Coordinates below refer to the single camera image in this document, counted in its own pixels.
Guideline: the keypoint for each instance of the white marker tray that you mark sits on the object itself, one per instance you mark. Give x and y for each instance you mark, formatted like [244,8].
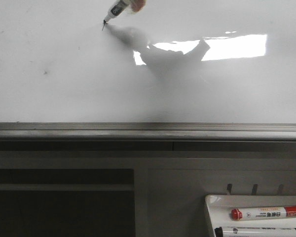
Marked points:
[218,208]

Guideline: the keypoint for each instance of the red capped whiteboard marker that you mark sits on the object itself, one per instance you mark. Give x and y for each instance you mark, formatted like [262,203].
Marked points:
[263,213]

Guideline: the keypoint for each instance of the white whiteboard with grey frame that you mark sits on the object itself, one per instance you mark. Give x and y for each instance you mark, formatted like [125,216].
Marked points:
[178,69]

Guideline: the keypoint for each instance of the black capped marker in tray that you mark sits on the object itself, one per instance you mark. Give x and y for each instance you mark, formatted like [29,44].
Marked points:
[254,232]

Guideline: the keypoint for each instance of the black whiteboard marker with magnet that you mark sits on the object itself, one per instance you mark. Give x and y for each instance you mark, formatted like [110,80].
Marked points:
[120,6]

